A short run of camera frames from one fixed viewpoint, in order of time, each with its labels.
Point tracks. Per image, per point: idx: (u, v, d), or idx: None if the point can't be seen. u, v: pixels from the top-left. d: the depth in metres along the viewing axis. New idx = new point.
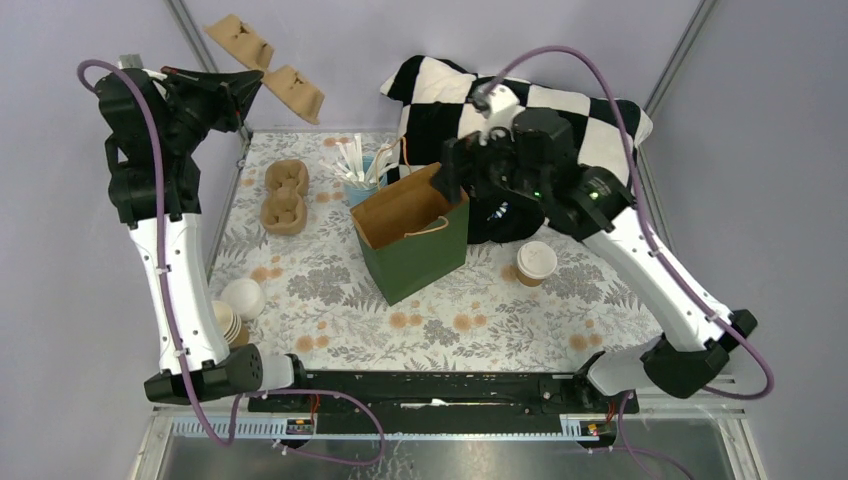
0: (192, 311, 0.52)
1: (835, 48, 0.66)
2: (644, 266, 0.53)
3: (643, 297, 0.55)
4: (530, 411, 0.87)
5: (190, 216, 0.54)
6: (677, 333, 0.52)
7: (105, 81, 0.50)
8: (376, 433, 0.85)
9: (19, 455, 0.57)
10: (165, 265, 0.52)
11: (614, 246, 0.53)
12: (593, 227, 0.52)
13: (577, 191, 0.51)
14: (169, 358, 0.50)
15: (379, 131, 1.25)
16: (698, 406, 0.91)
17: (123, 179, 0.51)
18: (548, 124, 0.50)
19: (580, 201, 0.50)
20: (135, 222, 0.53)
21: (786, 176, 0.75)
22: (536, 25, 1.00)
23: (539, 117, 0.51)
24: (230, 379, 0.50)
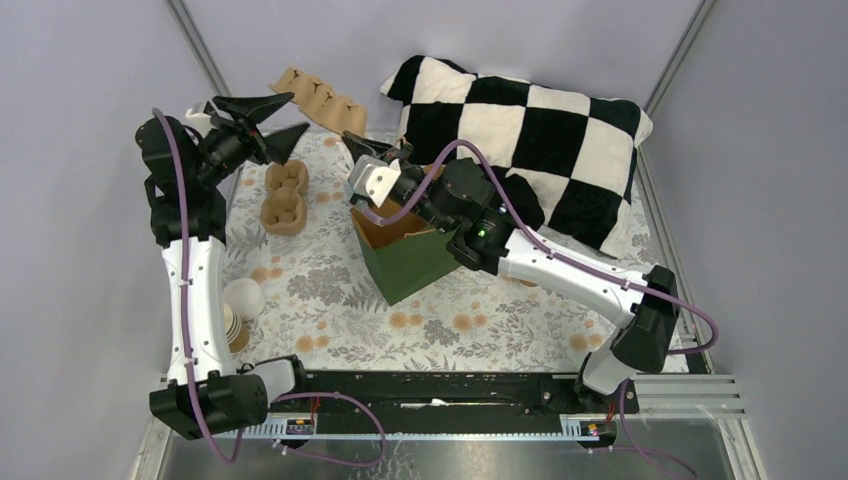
0: (204, 323, 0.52)
1: (836, 49, 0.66)
2: (546, 270, 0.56)
3: (566, 292, 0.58)
4: (530, 411, 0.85)
5: (217, 241, 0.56)
6: (612, 313, 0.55)
7: (146, 134, 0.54)
8: (376, 433, 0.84)
9: (18, 455, 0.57)
10: (187, 279, 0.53)
11: (517, 265, 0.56)
12: (492, 264, 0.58)
13: (480, 239, 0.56)
14: (178, 367, 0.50)
15: (379, 131, 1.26)
16: (698, 406, 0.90)
17: (158, 215, 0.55)
18: (476, 184, 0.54)
19: (488, 249, 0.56)
20: (167, 243, 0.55)
21: (785, 175, 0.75)
22: (537, 24, 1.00)
23: (465, 176, 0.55)
24: (233, 393, 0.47)
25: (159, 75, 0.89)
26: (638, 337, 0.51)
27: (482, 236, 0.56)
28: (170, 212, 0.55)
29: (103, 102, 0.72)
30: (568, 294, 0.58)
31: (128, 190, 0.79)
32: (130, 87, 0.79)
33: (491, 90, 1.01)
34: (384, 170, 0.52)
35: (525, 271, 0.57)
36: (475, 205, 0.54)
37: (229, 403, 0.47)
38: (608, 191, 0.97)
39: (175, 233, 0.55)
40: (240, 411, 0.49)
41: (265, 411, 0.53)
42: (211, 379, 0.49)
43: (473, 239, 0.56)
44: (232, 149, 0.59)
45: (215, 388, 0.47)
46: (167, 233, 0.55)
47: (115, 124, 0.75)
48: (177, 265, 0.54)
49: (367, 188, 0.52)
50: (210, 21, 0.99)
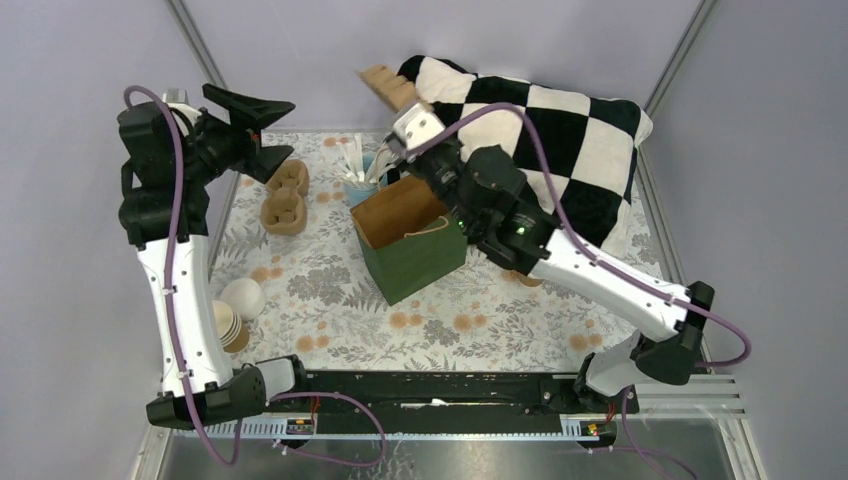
0: (197, 332, 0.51)
1: (836, 49, 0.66)
2: (588, 278, 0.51)
3: (603, 301, 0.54)
4: (530, 411, 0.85)
5: (199, 238, 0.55)
6: (650, 326, 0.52)
7: (125, 115, 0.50)
8: (377, 433, 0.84)
9: (17, 455, 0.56)
10: (171, 285, 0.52)
11: (557, 270, 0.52)
12: (529, 263, 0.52)
13: (515, 235, 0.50)
14: (173, 380, 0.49)
15: (379, 131, 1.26)
16: (698, 406, 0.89)
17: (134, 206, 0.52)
18: (505, 173, 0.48)
19: (523, 245, 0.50)
20: (144, 243, 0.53)
21: (785, 176, 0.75)
22: (537, 24, 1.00)
23: (493, 164, 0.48)
24: (232, 401, 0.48)
25: (159, 75, 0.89)
26: (675, 353, 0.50)
27: (517, 231, 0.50)
28: (148, 204, 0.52)
29: (103, 102, 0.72)
30: (604, 303, 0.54)
31: None
32: (130, 86, 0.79)
33: (491, 90, 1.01)
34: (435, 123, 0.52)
35: (564, 275, 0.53)
36: (505, 196, 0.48)
37: (228, 409, 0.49)
38: (608, 191, 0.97)
39: (151, 230, 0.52)
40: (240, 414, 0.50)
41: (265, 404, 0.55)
42: (211, 392, 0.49)
43: (508, 235, 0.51)
44: (222, 150, 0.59)
45: (213, 397, 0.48)
46: (141, 229, 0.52)
47: (115, 123, 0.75)
48: (160, 268, 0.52)
49: (407, 128, 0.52)
50: (209, 21, 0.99)
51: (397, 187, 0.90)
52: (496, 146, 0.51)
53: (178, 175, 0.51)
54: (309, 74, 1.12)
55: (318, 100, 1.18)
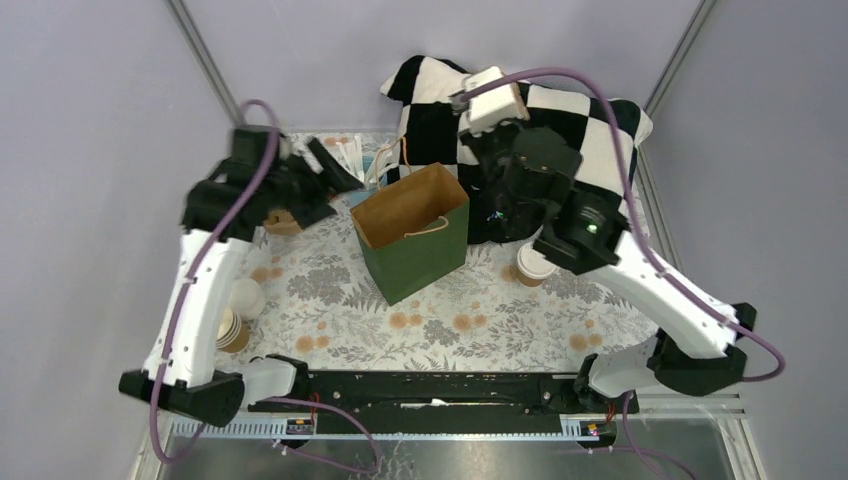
0: (193, 327, 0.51)
1: (836, 50, 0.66)
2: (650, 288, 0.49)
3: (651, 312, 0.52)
4: (530, 411, 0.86)
5: (236, 244, 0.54)
6: (695, 345, 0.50)
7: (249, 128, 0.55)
8: (362, 435, 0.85)
9: (17, 454, 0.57)
10: (192, 277, 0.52)
11: (620, 276, 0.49)
12: (597, 260, 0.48)
13: (574, 226, 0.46)
14: (154, 361, 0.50)
15: (379, 131, 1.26)
16: (698, 406, 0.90)
17: (199, 192, 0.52)
18: (556, 156, 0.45)
19: (584, 238, 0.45)
20: (190, 228, 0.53)
21: (785, 176, 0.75)
22: (536, 25, 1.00)
23: (543, 147, 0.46)
24: (190, 407, 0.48)
25: (160, 75, 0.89)
26: (717, 373, 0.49)
27: (579, 224, 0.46)
28: (213, 196, 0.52)
29: (103, 102, 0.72)
30: (655, 316, 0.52)
31: (128, 190, 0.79)
32: (131, 86, 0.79)
33: None
34: (507, 95, 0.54)
35: (627, 283, 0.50)
36: (559, 180, 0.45)
37: (186, 411, 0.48)
38: (608, 191, 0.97)
39: (203, 220, 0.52)
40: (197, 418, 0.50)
41: (225, 420, 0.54)
42: (179, 390, 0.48)
43: (566, 229, 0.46)
44: (303, 186, 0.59)
45: (176, 395, 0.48)
46: (193, 215, 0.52)
47: (115, 124, 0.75)
48: (191, 253, 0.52)
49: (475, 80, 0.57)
50: (210, 22, 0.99)
51: (424, 175, 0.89)
52: (550, 129, 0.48)
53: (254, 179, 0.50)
54: (309, 74, 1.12)
55: (318, 100, 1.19)
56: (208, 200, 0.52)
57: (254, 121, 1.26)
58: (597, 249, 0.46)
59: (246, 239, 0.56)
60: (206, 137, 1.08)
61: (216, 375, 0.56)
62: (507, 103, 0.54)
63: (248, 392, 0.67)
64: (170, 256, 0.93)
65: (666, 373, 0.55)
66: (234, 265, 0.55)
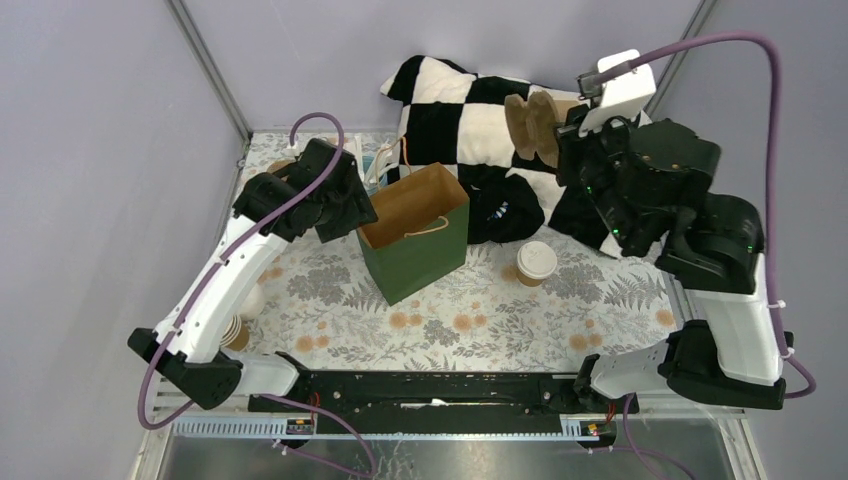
0: (209, 306, 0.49)
1: (835, 50, 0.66)
2: (763, 324, 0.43)
3: (728, 338, 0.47)
4: (530, 411, 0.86)
5: (276, 239, 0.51)
6: (750, 372, 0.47)
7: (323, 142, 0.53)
8: (350, 434, 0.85)
9: (17, 454, 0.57)
10: (226, 258, 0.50)
11: (742, 304, 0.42)
12: (741, 282, 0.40)
13: (720, 237, 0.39)
14: (166, 325, 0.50)
15: (379, 131, 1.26)
16: (699, 406, 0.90)
17: (259, 182, 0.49)
18: (687, 152, 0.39)
19: (734, 251, 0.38)
20: (238, 212, 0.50)
21: (785, 176, 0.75)
22: (537, 25, 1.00)
23: (669, 144, 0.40)
24: (181, 383, 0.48)
25: (160, 74, 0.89)
26: (759, 398, 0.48)
27: (728, 236, 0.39)
28: (272, 189, 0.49)
29: (104, 101, 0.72)
30: (726, 337, 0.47)
31: (128, 189, 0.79)
32: (131, 86, 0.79)
33: (490, 91, 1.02)
34: (652, 81, 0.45)
35: (737, 306, 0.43)
36: (698, 180, 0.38)
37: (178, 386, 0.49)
38: None
39: (252, 210, 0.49)
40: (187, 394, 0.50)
41: (211, 402, 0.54)
42: (176, 363, 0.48)
43: (704, 242, 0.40)
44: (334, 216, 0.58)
45: (172, 369, 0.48)
46: (247, 202, 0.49)
47: (116, 123, 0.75)
48: (234, 235, 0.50)
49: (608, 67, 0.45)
50: (210, 22, 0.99)
51: (423, 175, 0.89)
52: (672, 123, 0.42)
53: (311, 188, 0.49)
54: (310, 75, 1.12)
55: (318, 100, 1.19)
56: (262, 191, 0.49)
57: (254, 121, 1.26)
58: (747, 266, 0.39)
59: (285, 238, 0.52)
60: (207, 137, 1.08)
61: (218, 359, 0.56)
62: (648, 93, 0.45)
63: (246, 382, 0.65)
64: (170, 256, 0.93)
65: (681, 382, 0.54)
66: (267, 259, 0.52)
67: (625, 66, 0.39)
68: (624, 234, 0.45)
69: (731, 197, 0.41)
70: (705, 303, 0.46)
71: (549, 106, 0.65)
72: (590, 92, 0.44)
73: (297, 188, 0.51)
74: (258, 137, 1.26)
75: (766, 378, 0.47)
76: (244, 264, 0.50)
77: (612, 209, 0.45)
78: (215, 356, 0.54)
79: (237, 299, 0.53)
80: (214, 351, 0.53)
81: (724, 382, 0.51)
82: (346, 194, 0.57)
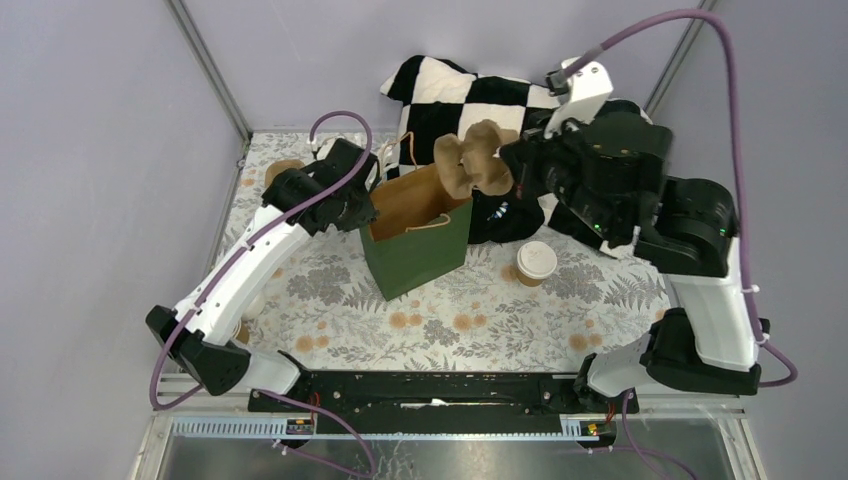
0: (231, 287, 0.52)
1: (835, 49, 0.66)
2: (737, 310, 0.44)
3: (704, 322, 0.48)
4: (530, 411, 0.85)
5: (300, 230, 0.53)
6: (726, 355, 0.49)
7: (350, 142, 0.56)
8: (350, 434, 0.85)
9: (17, 455, 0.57)
10: (250, 244, 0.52)
11: (716, 287, 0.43)
12: (714, 266, 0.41)
13: (690, 218, 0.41)
14: (187, 303, 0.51)
15: (379, 131, 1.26)
16: (698, 406, 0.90)
17: (287, 177, 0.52)
18: (643, 137, 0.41)
19: (706, 232, 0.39)
20: (266, 203, 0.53)
21: (786, 175, 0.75)
22: (537, 24, 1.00)
23: (625, 132, 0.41)
24: (195, 362, 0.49)
25: (160, 75, 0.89)
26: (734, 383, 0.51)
27: (700, 218, 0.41)
28: (300, 184, 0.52)
29: (102, 101, 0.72)
30: (704, 321, 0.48)
31: (127, 189, 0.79)
32: (131, 86, 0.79)
33: (490, 90, 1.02)
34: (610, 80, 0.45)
35: (713, 291, 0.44)
36: (651, 163, 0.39)
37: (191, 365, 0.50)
38: None
39: (280, 202, 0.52)
40: (199, 374, 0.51)
41: (219, 388, 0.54)
42: (193, 341, 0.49)
43: (673, 225, 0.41)
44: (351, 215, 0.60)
45: (186, 347, 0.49)
46: (276, 195, 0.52)
47: (115, 123, 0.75)
48: (258, 226, 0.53)
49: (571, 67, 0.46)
50: (210, 22, 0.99)
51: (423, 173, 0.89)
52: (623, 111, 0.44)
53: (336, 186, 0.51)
54: (310, 75, 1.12)
55: (318, 100, 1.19)
56: (291, 185, 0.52)
57: (254, 121, 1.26)
58: (718, 245, 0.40)
59: (308, 230, 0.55)
60: (207, 137, 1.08)
61: (231, 346, 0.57)
62: (607, 91, 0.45)
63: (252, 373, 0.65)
64: (170, 256, 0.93)
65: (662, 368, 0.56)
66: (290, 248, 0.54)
67: (597, 51, 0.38)
68: (606, 229, 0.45)
69: (705, 181, 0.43)
70: (683, 288, 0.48)
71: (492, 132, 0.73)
72: (558, 87, 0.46)
73: (324, 185, 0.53)
74: (258, 137, 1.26)
75: (743, 364, 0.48)
76: (267, 251, 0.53)
77: (587, 208, 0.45)
78: (227, 340, 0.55)
79: (255, 286, 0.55)
80: (226, 336, 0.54)
81: (699, 368, 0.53)
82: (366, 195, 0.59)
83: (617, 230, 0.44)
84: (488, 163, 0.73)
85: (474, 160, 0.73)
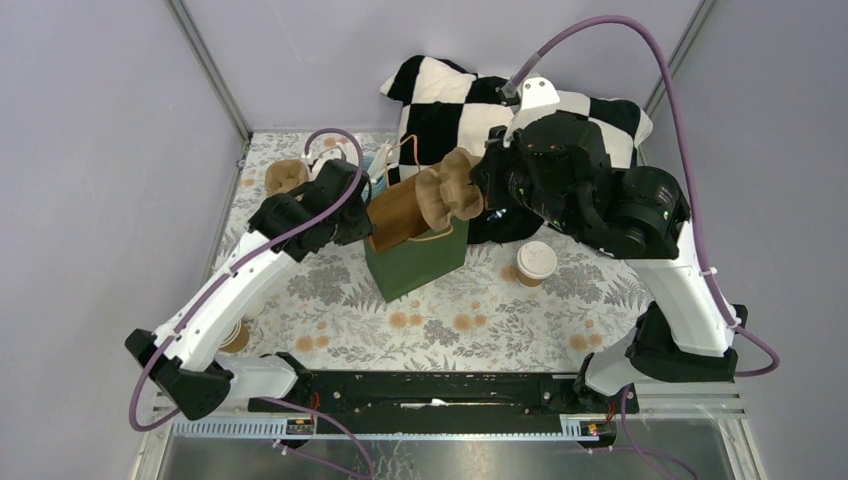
0: (212, 314, 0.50)
1: (834, 50, 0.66)
2: (694, 290, 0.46)
3: (672, 311, 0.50)
4: (530, 411, 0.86)
5: (286, 256, 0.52)
6: (699, 343, 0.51)
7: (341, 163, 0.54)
8: (344, 435, 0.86)
9: (17, 455, 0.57)
10: (234, 271, 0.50)
11: (670, 270, 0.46)
12: (661, 250, 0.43)
13: (636, 204, 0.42)
14: (166, 329, 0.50)
15: (379, 131, 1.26)
16: (699, 406, 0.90)
17: (275, 201, 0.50)
18: (574, 133, 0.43)
19: (647, 215, 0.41)
20: (251, 228, 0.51)
21: (785, 176, 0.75)
22: (537, 24, 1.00)
23: (557, 130, 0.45)
24: (174, 388, 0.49)
25: (160, 74, 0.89)
26: (711, 371, 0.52)
27: (646, 203, 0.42)
28: (288, 211, 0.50)
29: (103, 100, 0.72)
30: (672, 311, 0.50)
31: (127, 190, 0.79)
32: (131, 86, 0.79)
33: (490, 90, 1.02)
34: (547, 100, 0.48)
35: (670, 277, 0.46)
36: (579, 155, 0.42)
37: (169, 391, 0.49)
38: None
39: (267, 227, 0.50)
40: (177, 399, 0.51)
41: (197, 411, 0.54)
42: (170, 368, 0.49)
43: (620, 211, 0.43)
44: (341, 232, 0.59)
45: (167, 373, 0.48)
46: (262, 220, 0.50)
47: (115, 123, 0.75)
48: (244, 251, 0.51)
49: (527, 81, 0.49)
50: (210, 22, 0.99)
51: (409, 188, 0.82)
52: (558, 114, 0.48)
53: (325, 213, 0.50)
54: (310, 74, 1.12)
55: (318, 100, 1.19)
56: (279, 211, 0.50)
57: (254, 121, 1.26)
58: (661, 228, 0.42)
59: (296, 255, 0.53)
60: (207, 137, 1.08)
61: (210, 370, 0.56)
62: (556, 102, 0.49)
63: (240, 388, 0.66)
64: (169, 256, 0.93)
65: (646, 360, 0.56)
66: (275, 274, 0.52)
67: (536, 57, 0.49)
68: (565, 223, 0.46)
69: (653, 170, 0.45)
70: (644, 276, 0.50)
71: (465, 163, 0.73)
72: (509, 96, 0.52)
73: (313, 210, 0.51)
74: (258, 137, 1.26)
75: (717, 350, 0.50)
76: (251, 278, 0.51)
77: (544, 204, 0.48)
78: (207, 364, 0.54)
79: (239, 312, 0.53)
80: (208, 361, 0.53)
81: (681, 357, 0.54)
82: (358, 214, 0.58)
83: (572, 222, 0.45)
84: (462, 192, 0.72)
85: (450, 190, 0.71)
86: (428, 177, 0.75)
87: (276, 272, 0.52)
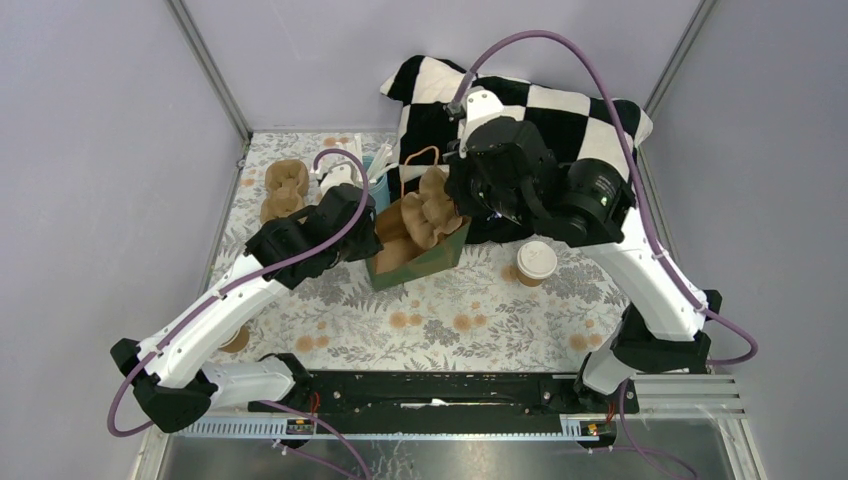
0: (195, 335, 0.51)
1: (832, 51, 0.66)
2: (649, 275, 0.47)
3: (637, 297, 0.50)
4: (530, 411, 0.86)
5: (277, 284, 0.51)
6: (668, 327, 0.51)
7: (345, 189, 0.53)
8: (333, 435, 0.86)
9: (17, 455, 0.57)
10: (224, 294, 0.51)
11: (619, 256, 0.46)
12: (604, 235, 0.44)
13: (576, 193, 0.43)
14: (151, 344, 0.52)
15: (379, 131, 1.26)
16: (698, 406, 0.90)
17: (275, 227, 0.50)
18: (514, 130, 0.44)
19: (586, 204, 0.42)
20: (247, 252, 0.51)
21: (783, 176, 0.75)
22: (536, 24, 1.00)
23: (496, 129, 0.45)
24: (148, 405, 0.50)
25: (160, 76, 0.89)
26: (685, 357, 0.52)
27: (586, 193, 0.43)
28: (285, 236, 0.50)
29: (103, 102, 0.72)
30: (635, 296, 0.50)
31: (127, 190, 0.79)
32: (131, 86, 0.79)
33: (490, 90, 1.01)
34: (494, 108, 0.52)
35: (624, 264, 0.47)
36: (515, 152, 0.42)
37: (144, 407, 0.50)
38: None
39: (262, 252, 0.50)
40: (152, 415, 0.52)
41: (176, 425, 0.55)
42: (148, 383, 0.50)
43: (562, 201, 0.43)
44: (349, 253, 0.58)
45: (143, 389, 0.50)
46: (259, 244, 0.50)
47: (115, 124, 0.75)
48: (238, 273, 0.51)
49: (471, 96, 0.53)
50: (210, 22, 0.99)
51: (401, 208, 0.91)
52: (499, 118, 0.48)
53: (322, 245, 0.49)
54: (309, 74, 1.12)
55: (318, 100, 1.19)
56: (276, 237, 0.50)
57: (254, 121, 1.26)
58: (602, 215, 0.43)
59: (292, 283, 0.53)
60: (207, 137, 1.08)
61: (194, 385, 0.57)
62: (498, 110, 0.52)
63: (229, 398, 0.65)
64: (169, 257, 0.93)
65: (628, 351, 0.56)
66: (264, 299, 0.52)
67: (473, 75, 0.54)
68: (519, 216, 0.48)
69: (595, 161, 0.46)
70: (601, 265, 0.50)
71: (440, 183, 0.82)
72: (456, 112, 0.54)
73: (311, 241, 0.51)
74: (258, 137, 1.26)
75: (686, 334, 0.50)
76: (239, 302, 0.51)
77: (499, 200, 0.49)
78: (188, 381, 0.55)
79: (225, 334, 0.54)
80: (190, 377, 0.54)
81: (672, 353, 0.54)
82: (362, 240, 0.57)
83: (525, 215, 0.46)
84: (442, 210, 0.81)
85: (430, 209, 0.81)
86: (413, 201, 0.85)
87: (265, 297, 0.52)
